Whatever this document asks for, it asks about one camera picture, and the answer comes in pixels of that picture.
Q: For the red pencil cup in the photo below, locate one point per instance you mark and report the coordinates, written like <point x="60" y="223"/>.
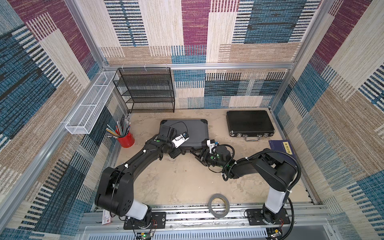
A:
<point x="126" y="141"/>

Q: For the purple book yellow label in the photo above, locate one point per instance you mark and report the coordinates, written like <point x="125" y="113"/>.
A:
<point x="284" y="146"/>

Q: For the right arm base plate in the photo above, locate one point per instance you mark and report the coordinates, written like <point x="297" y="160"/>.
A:
<point x="255" y="216"/>

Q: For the grey plastic poker case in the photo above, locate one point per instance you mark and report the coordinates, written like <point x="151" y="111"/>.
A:
<point x="197" y="130"/>

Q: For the grey tape roll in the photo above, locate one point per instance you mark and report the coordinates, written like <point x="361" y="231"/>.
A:
<point x="218" y="206"/>

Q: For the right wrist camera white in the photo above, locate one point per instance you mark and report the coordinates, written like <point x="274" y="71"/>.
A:
<point x="211" y="145"/>

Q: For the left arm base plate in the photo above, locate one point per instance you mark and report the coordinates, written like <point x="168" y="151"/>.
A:
<point x="156" y="220"/>

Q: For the red white label card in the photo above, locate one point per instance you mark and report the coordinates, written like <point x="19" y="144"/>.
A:
<point x="106" y="217"/>

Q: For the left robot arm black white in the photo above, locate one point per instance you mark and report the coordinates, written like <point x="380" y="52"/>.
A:
<point x="115" y="192"/>

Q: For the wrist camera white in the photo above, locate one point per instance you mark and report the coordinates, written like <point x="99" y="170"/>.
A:
<point x="179" y="140"/>
<point x="211" y="145"/>

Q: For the white wire mesh basket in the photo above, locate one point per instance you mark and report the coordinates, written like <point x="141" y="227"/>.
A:
<point x="87" y="113"/>

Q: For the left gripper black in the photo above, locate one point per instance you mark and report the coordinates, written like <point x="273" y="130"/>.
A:
<point x="176" y="153"/>

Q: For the black wire mesh shelf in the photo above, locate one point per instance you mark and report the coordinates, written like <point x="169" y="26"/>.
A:
<point x="146" y="90"/>

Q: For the black aluminium poker case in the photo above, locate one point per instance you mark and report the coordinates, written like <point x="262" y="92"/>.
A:
<point x="251" y="125"/>

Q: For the bundle of coloured pencils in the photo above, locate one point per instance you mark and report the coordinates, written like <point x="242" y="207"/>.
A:
<point x="122" y="128"/>

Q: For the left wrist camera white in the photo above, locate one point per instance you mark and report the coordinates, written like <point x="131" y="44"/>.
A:
<point x="179" y="140"/>

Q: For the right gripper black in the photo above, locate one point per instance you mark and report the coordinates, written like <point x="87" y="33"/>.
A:
<point x="204" y="154"/>

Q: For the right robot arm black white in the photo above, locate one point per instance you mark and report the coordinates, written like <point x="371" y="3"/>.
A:
<point x="280" y="170"/>

